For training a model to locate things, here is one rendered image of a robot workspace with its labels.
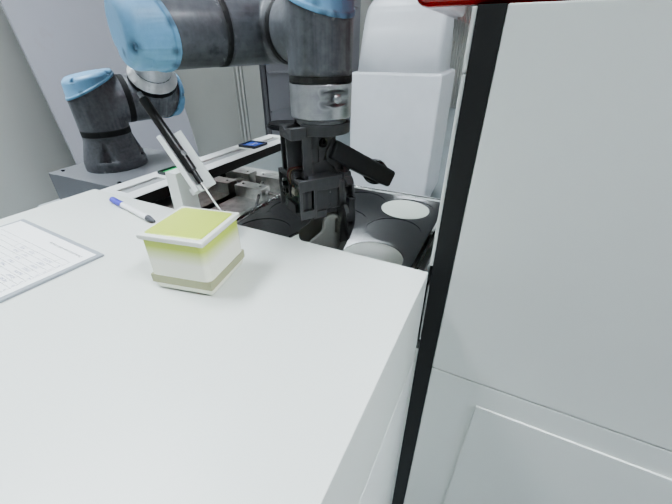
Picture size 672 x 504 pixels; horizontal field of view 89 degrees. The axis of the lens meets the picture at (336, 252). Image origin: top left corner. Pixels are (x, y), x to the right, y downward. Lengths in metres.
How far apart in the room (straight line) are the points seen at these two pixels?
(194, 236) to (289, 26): 0.24
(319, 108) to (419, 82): 2.24
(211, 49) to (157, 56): 0.06
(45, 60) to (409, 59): 2.31
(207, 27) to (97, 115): 0.66
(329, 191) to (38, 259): 0.37
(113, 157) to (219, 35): 0.68
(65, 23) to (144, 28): 2.71
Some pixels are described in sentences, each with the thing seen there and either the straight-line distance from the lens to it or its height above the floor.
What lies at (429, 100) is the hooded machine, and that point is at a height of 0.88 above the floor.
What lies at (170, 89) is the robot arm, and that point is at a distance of 1.07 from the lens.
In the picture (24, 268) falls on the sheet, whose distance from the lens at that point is 0.54.
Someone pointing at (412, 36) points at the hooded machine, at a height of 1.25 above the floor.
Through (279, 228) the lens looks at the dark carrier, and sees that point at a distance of 0.65.
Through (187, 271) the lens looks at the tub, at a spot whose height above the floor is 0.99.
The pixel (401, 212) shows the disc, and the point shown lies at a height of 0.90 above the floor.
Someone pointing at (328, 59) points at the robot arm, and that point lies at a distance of 0.42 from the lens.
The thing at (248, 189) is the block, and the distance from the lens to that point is 0.85.
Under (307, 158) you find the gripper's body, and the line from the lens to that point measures 0.44.
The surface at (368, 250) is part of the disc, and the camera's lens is 0.58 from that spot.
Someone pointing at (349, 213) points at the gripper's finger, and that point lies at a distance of 0.47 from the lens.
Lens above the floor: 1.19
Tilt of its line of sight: 31 degrees down
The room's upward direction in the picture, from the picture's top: straight up
